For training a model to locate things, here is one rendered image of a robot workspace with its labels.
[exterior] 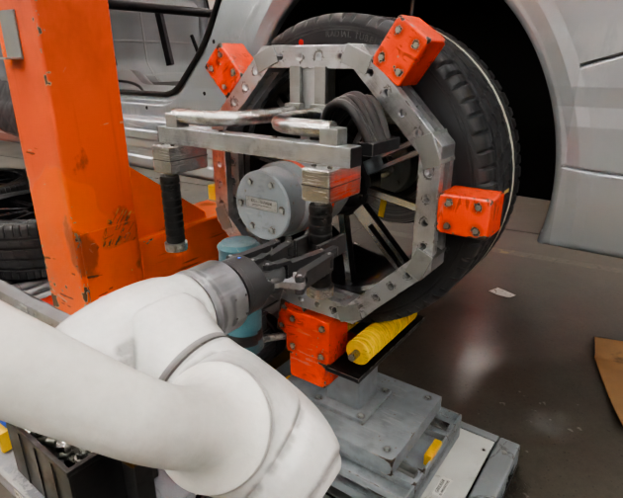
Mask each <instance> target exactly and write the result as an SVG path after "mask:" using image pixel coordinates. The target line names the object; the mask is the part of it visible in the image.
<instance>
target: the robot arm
mask: <svg viewBox="0 0 623 498"><path fill-rule="evenodd" d="M309 242H310V241H309V234H308V233H307V234H305V235H303V236H301V237H299V238H296V239H294V241H293V237H292V236H285V242H283V243H280V240H278V239H275V240H272V241H269V242H267V243H264V244H261V245H259V246H256V247H253V248H251V249H248V250H246V251H243V252H240V253H236V254H231V255H227V256H226V259H225V260H223V261H216V260H211V261H207V262H204V263H202V264H199V265H197V266H194V267H192V268H190V269H187V270H183V271H180V272H178V273H176V274H174V275H172V276H169V277H158V278H151V279H147V280H144V281H140V282H137V283H134V284H131V285H129V286H126V287H123V288H121V289H119V290H115V291H113V292H111V293H109V294H107V295H104V296H102V297H100V298H99V299H97V300H95V301H93V302H92V303H90V304H88V305H86V306H85V307H83V308H81V309H80V310H78V311H77V312H75V313H73V314H72V315H71V316H69V317H68V318H67V319H65V320H64V321H63V322H61V323H60V324H59V325H58V326H57V327H56V328H53V327H51V326H49V325H47V324H45V323H43V322H41V321H39V320H38V319H36V318H35V317H33V316H31V315H29V314H27V313H25V312H23V311H21V310H19V309H17V308H15V307H13V306H11V305H10V304H8V303H6V302H4V301H2V300H0V420H1V421H4V422H6V423H9V424H12V425H15V426H18V427H21V428H24V429H27V430H29V431H32V432H35V433H38V434H41V435H44V436H47V437H50V438H52V439H55V440H58V441H61V442H64V443H67V444H69V445H72V446H75V447H77V448H80V449H83V450H86V451H89V452H92V453H96V454H99V455H102V456H105V457H110V458H114V459H117V460H121V461H124V462H128V463H132V464H137V465H141V466H147V467H152V468H159V469H164V470H165V471H166V473H167V474H168V475H169V477H170V478H171V479H172V480H173V481H174V482H175V483H176V484H178V485H179V486H180V487H182V488H184V489H185V490H187V491H189V492H192V493H195V494H199V495H206V496H210V497H212V498H322V497H323V495H324V494H325V492H326V491H327V489H328V488H329V486H330V485H331V483H332V482H333V480H334V479H335V477H336V475H337V474H338V472H339V470H340V468H341V457H340V453H339V452H340V445H339V443H338V440H337V438H336V436H335V434H334V432H333V430H332V429H331V427H330V425H329V424H328V422H327V420H326V419H325V418H324V416H323V415H322V413H321V412H320V411H319V410H318V408H317V407H316V406H315V405H314V404H313V403H312V402H311V401H310V400H309V399H308V398H307V397H306V396H305V395H304V394H303V393H302V392H301V391H300V390H298V389H297V388H296V387H295V386H294V385H293V384H292V383H291V382H289V381H288V380H287V379H286V378H285V377H284V376H282V375H281V374H280V373H278V372H277V371H276V370H275V369H273V368H272V367H271V366H270V365H268V364H267V363H266V362H264V361H263V360H261V359H260V358H259V357H257V356H256V355H255V354H253V353H252V352H250V351H248V350H246V349H244V348H242V347H241V346H239V345H238V344H236V343H235V342H234V341H232V340H231V339H230V338H229V337H227V336H226V334H228V333H230V332H232V331H233V330H235V329H237V328H238V327H240V326H241V325H242V324H243V323H244V321H245V320H246V318H247V315H249V314H251V313H253V312H254V311H256V310H258V309H259V308H261V307H262V306H263V305H264V303H265V302H266V300H267V298H268V297H269V296H270V294H273V293H278V292H280V291H282V290H283V289H293V290H294V291H295V294H296V295H303V294H304V293H305V291H306V289H307V288H308V287H310V286H311V285H313V284H314V283H316V282H317V281H318V280H320V279H321V278H323V277H324V276H326V275H327V274H329V273H330V272H332V271H333V258H335V257H337V256H339V255H340V254H342V253H344V252H345V249H346V234H344V233H340V234H338V235H336V236H334V237H332V238H330V239H328V240H326V241H324V242H322V243H320V244H318V245H316V246H315V250H314V251H311V252H309V251H310V249H309ZM271 248H273V249H272V250H271ZM293 254H294V258H293V259H291V258H292V257H293Z"/></svg>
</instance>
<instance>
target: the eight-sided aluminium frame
mask: <svg viewBox="0 0 623 498"><path fill-rule="evenodd" d="M378 48H379V45H377V44H365V43H347V44H314V45H285V44H272V45H263V46H261V48H260V49H259V51H258V52H257V54H255V55H254V56H253V60H252V61H251V63H250V65H249V66H248V68H247V69H246V71H245V72H244V74H243V75H242V77H241V78H240V80H239V81H238V83H237V84H236V86H235V87H234V89H233V90H232V92H231V93H230V95H229V96H228V98H227V99H226V101H225V102H224V104H223V105H222V107H221V109H220V111H245V110H257V109H258V107H259V106H260V105H261V103H262V102H263V101H264V99H265V98H266V97H267V95H268V94H269V92H270V91H271V90H272V88H273V87H274V86H275V84H276V83H277V81H278V80H279V79H280V77H281V76H282V75H283V73H284V72H285V71H286V69H287V68H290V66H301V67H302V68H314V67H315V66H327V68H330V69H354V70H355V72H356V73H357V74H358V75H359V77H360V78H361V79H362V81H363V82H364V83H365V85H366V86H367V87H368V88H369V90H370V91H371V92H372V94H373V95H374V96H375V98H377V100H378V101H379V102H380V104H381V105H382V107H383V108H384V109H385V110H386V112H387V113H388V114H389V116H390V117H391V118H392V120H393V121H394V122H395V123H396V125H397V126H398V127H399V129H400V130H401V131H402V133H403V134H404V135H405V137H406V138H407V139H408V141H409V142H410V143H411V144H412V146H413V147H414V148H415V150H416V151H417V152H418V154H419V162H418V175H417V188H416V201H415V214H414V228H413V240H412V253H411V259H410V260H409V261H407V262H406V263H405V264H403V265H402V266H400V267H399V268H398V269H396V270H395V271H393V272H392V273H391V274H389V275H388V276H386V277H385V278H384V279H382V280H381V281H379V282H378V283H377V284H375V285H374V286H373V287H371V288H370V289H368V290H367V291H365V292H364V293H362V294H361V295H360V294H357V293H354V292H350V291H347V290H341V289H338V288H334V295H333V296H332V297H330V298H327V299H314V298H310V297H308V296H307V290H306V291H305V293H304V294H303V295H296V294H295V291H294V290H293V289H283V290H282V291H280V292H278V293H273V294H270V296H271V297H274V298H276V299H277V300H279V301H280V300H281V298H282V299H284V300H286V301H288V302H289V303H292V304H294V305H297V306H300V307H303V308H306V309H309V310H312V311H315V312H318V313H321V314H324V315H327V316H330V317H333V318H336V319H339V320H340V322H347V323H350V324H354V323H356V322H357V321H359V320H362V319H363V318H365V317H366V316H367V315H369V314H370V313H371V312H372V311H374V310H375V309H377V308H378V307H380V306H381V305H383V304H384V303H386V302H387V301H389V300H390V299H392V298H393V297H395V296H396V295H398V294H399V293H401V292H402V291H404V290H406V289H407V288H409V287H410V286H412V285H413V284H415V283H416V282H418V281H421V280H422V279H423V278H425V277H426V276H427V275H428V274H430V273H431V272H432V271H433V270H435V269H436V268H437V267H438V266H440V265H441V264H442V263H443V262H444V252H445V250H446V247H445V242H446V233H443V232H438V231H436V220H437V210H438V199H439V194H440V193H442V192H444V191H445V190H447V189H449V188H451V183H452V173H453V163H454V160H455V159H456V158H455V154H454V153H455V141H454V139H453V138H452V137H451V136H450V134H449V133H448V130H447V128H444V127H443V125H442V124H441V123H440V122H439V121H438V120H437V119H436V117H435V116H434V115H433V114H432V112H431V111H430V110H429V109H428V107H427V106H426V105H425V104H424V102H423V101H422V100H421V98H420V97H419V96H418V95H417V93H416V92H415V91H414V90H413V88H412V87H411V86H400V87H398V86H397V85H396V84H394V83H393V82H392V81H391V80H390V79H389V78H388V76H386V75H385V73H384V72H383V71H381V70H380V69H379V68H378V67H377V66H376V65H375V64H373V63H372V59H373V56H374V54H375V53H376V51H377V50H378ZM213 161H214V175H215V189H216V204H217V207H216V212H217V218H218V222H219V223H220V224H221V227H222V230H224V231H225V232H226V234H227V235H228V237H231V236H239V235H242V236H250V237H253V238H255V239H256V240H257V241H259V243H260V245H261V244H264V243H267V242H268V241H267V240H265V239H261V238H259V237H257V236H255V235H254V234H253V233H251V232H250V231H249V230H248V229H247V227H246V226H245V225H244V223H243V222H242V220H241V218H240V215H239V213H238V210H237V205H236V191H237V187H238V184H239V182H240V180H241V179H242V178H243V177H244V162H243V154H242V153H235V152H227V151H220V150H213Z"/></svg>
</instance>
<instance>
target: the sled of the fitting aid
mask: <svg viewBox="0 0 623 498"><path fill-rule="evenodd" d="M461 420H462V414H459V413H457V412H454V411H452V410H449V409H447V408H444V407H442V406H441V409H440V411H439V412H438V413H437V415H436V416H435V417H434V419H433V420H432V422H431V423H430V424H429V426H428V427H427V428H426V430H425V431H424V432H423V434H422V435H421V437H420V438H419V439H418V441H417V442H416V443H415V445H414V446H413V447H412V449H411V450H410V452H409V453H408V454H407V456H406V457H405V458H404V460H403V461H402V463H401V464H400V466H399V467H398V468H397V470H396V471H395V472H394V474H393V475H392V476H388V475H386V474H384V473H382V472H380V471H378V470H377V469H376V468H374V467H372V466H370V465H368V464H366V463H364V462H362V461H360V460H358V459H356V458H354V457H352V456H349V455H347V454H345V453H343V452H339V453H340V457H341V468H340V470H339V472H338V474H337V475H336V477H335V479H334V480H333V482H332V483H331V486H333V487H335V488H337V489H338V490H340V491H342V492H344V493H346V494H347V495H349V496H351V497H353V498H420V497H421V496H422V494H423V492H424V491H425V489H426V488H427V486H428V484H429V483H430V481H431V480H432V478H433V477H434V475H435V473H436V472H437V470H438V469H439V467H440V465H441V464H442V462H443V461H444V459H445V458H446V456H447V455H448V454H449V452H450V451H451V449H452V447H453V446H454V444H455V443H456V441H457V439H458V438H459V436H460V428H461Z"/></svg>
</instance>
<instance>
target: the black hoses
mask: <svg viewBox="0 0 623 498"><path fill-rule="evenodd" d="M348 115H349V116H350V117H351V118H352V120H353V122H354V123H355V124H356V126H357V128H358V131H359V133H360V135H361V137H362V140H363V141H360V142H357V145H361V146H362V156H368V157H374V156H377V155H380V154H384V153H387V152H390V151H393V150H397V149H400V137H399V136H390V132H389V127H388V123H387V120H386V116H385V113H384V110H383V108H382V106H381V104H380V102H379V101H378V100H377V98H375V97H374V96H372V95H364V94H363V93H362V92H359V91H350V92H347V93H345V94H343V95H341V96H340V97H337V98H335V99H333V100H332V101H330V102H329V103H327V104H326V106H325V107H324V109H323V111H322V114H321V120H323V121H335V122H336V123H337V126H339V125H340V124H341V122H342V121H343V120H344V119H345V118H346V117H347V116H348Z"/></svg>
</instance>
